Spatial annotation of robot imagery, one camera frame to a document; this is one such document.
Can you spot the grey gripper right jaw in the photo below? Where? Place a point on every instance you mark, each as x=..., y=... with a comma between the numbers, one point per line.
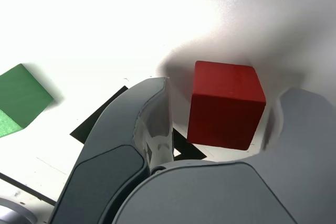
x=223, y=195

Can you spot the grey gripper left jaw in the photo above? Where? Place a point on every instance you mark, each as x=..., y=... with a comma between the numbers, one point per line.
x=115, y=134

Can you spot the red cube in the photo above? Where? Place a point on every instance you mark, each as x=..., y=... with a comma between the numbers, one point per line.
x=225, y=103

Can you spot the green cube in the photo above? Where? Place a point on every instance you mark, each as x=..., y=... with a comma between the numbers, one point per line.
x=21, y=95

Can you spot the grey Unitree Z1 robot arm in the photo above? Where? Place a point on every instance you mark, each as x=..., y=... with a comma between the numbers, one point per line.
x=13, y=212

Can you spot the black tape square outline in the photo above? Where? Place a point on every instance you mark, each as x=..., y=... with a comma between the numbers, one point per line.
x=89, y=127

